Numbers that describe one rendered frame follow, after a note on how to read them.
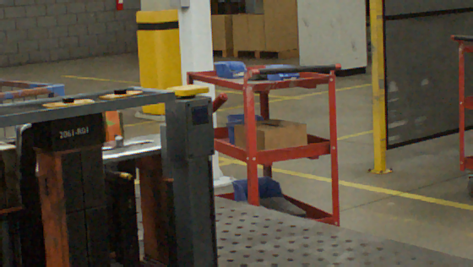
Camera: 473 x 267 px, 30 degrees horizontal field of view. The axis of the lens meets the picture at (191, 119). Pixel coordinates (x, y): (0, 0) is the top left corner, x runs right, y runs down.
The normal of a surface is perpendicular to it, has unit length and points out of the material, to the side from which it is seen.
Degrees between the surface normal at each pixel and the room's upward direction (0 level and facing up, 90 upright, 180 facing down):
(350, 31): 90
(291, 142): 90
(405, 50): 91
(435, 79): 92
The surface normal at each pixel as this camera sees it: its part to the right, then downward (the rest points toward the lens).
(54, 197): -0.81, 0.14
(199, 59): 0.61, 0.09
